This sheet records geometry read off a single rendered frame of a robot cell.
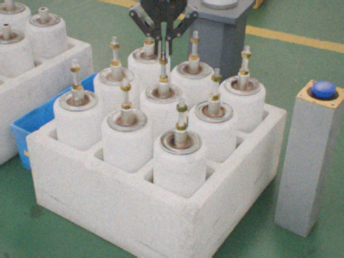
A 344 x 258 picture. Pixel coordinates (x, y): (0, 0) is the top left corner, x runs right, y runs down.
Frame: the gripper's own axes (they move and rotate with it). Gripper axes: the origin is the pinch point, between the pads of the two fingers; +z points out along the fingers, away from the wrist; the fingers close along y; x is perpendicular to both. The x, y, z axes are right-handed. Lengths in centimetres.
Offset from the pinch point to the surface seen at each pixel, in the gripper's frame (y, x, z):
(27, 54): -31.9, 21.8, 13.3
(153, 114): -1.9, -4.5, 12.1
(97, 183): -12.0, -15.6, 20.4
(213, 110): 9.6, -7.8, 8.9
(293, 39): 45, 78, 35
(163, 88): 0.0, -1.2, 8.3
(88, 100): -14.5, -3.6, 9.9
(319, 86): 27.3, -10.3, 2.2
